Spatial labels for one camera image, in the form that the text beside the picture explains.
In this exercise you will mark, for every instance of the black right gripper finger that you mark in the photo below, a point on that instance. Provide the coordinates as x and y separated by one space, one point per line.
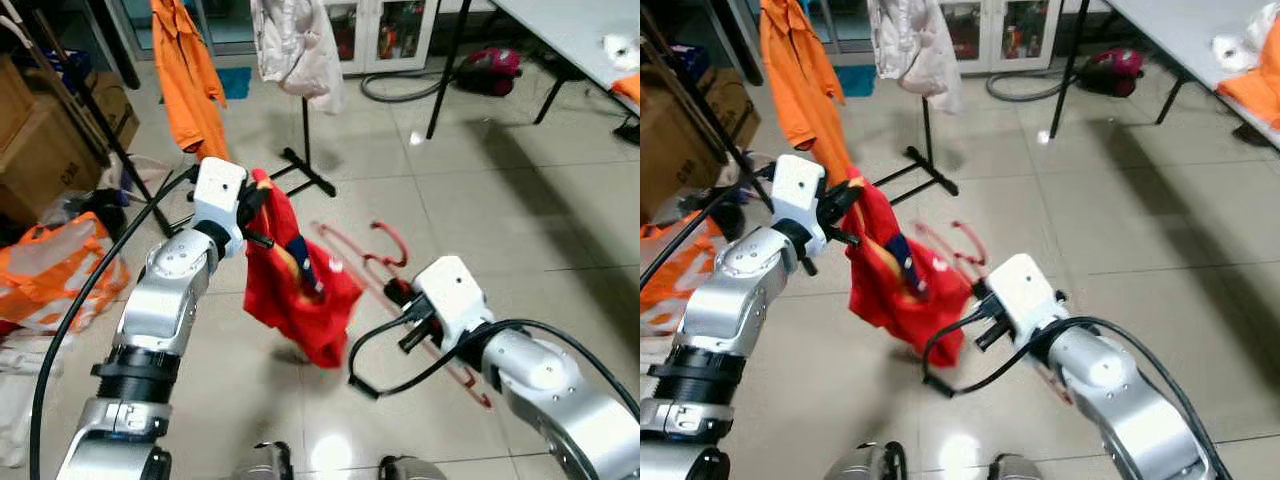
988 296
398 293

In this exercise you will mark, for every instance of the red navy yellow polo shirt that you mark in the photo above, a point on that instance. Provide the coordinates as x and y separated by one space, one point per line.
300 290
900 290

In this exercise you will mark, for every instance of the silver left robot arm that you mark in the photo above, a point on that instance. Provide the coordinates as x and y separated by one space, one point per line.
720 300
160 310

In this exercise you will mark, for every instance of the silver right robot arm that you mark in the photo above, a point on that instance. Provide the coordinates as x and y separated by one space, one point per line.
560 400
1130 400

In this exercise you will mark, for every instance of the blue floor mat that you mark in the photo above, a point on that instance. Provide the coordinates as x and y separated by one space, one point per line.
855 80
235 83

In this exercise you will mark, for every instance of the orange polo shirt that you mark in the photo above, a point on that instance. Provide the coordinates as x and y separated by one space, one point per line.
800 90
628 88
190 80
1255 100

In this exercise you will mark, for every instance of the white pinkish garment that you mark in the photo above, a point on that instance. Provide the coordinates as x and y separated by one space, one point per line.
915 50
295 50

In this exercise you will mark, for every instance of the brown cardboard box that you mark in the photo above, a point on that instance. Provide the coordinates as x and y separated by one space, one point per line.
60 160
690 130

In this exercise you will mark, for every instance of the orange plastic bag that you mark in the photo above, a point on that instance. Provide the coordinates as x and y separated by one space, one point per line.
665 280
50 270

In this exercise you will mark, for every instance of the white glass door cabinet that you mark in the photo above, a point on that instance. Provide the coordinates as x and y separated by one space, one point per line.
367 50
990 50

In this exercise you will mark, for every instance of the magenta vacuum cleaner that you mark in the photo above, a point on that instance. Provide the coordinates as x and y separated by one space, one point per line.
1112 70
490 70

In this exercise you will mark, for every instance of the plain white cloth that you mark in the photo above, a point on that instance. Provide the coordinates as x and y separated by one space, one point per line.
1245 45
622 52

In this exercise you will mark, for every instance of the grey table with black legs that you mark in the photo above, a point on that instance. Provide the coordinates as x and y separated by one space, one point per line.
1190 30
570 30

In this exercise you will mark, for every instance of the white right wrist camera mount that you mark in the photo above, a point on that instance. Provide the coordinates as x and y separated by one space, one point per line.
1025 295
450 300

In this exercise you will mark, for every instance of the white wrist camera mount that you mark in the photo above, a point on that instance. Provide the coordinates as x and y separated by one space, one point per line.
1025 295
218 195
450 300
797 190

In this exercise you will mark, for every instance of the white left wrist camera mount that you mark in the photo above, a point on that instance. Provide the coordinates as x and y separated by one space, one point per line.
797 190
218 195

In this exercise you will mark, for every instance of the black clothes rack frame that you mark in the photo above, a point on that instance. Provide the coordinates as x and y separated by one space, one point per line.
928 130
305 135

